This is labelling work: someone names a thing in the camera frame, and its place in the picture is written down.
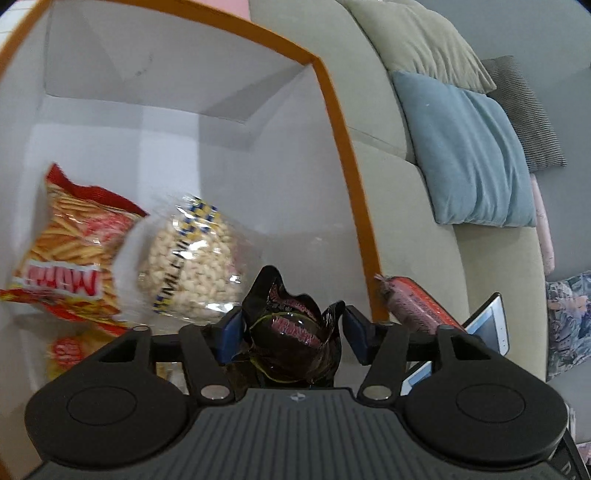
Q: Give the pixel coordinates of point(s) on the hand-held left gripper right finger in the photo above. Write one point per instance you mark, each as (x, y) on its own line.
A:
(355, 337)

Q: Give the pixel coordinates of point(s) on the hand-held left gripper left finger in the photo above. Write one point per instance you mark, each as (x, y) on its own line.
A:
(231, 337)

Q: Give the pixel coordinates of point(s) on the black snack packet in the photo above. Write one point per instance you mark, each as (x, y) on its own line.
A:
(286, 332)

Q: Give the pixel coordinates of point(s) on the red sausage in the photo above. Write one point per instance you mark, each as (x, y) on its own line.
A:
(415, 304)

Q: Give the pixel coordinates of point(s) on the clear packet of white puffs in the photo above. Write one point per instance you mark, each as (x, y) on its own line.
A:
(194, 267)

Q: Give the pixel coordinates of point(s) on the yellow pancake packet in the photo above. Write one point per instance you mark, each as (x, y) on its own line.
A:
(74, 353)

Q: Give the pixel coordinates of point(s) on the red yellow stick snack packet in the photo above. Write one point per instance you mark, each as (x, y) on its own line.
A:
(69, 258)

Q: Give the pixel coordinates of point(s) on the orange cardboard box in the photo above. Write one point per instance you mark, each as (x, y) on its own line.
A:
(184, 92)

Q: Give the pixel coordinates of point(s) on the beige sofa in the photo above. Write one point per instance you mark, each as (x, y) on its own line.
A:
(434, 258)

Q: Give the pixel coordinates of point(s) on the tablet computer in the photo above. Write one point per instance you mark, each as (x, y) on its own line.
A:
(485, 327)

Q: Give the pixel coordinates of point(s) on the floral cloth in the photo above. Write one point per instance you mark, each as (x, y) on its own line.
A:
(570, 323)

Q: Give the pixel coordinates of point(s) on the blue pillow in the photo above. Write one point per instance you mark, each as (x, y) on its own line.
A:
(466, 152)

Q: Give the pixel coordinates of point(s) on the pink cloth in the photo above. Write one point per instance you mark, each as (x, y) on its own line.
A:
(541, 221)

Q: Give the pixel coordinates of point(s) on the grey striped pillow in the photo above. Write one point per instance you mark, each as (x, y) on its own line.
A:
(526, 115)

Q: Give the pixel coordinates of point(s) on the beige pillow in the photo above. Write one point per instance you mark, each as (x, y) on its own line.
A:
(415, 41)

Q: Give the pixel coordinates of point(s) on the pink white printed tablecloth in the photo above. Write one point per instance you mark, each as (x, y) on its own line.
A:
(231, 7)

